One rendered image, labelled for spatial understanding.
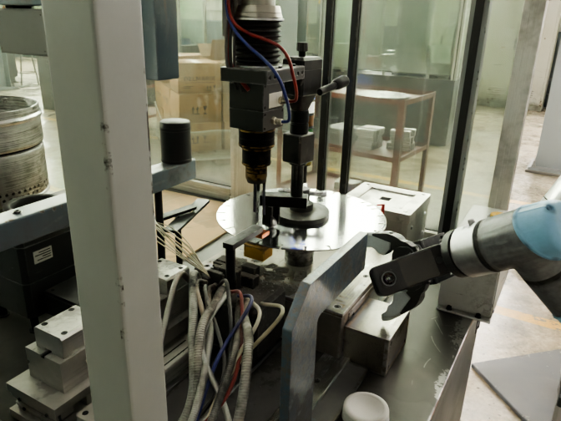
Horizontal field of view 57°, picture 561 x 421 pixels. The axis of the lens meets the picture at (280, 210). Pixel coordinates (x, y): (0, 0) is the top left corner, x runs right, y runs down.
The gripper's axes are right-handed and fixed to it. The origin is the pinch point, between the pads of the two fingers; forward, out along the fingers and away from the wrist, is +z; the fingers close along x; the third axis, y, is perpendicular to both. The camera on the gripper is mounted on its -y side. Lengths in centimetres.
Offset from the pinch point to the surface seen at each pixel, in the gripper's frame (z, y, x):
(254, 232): 3.6, -16.3, 13.3
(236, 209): 19.5, -8.4, 20.5
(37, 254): 31, -43, 23
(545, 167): 180, 426, 21
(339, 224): 5.0, 3.2, 10.8
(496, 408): 62, 96, -65
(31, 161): 54, -36, 48
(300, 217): 8.5, -2.4, 14.3
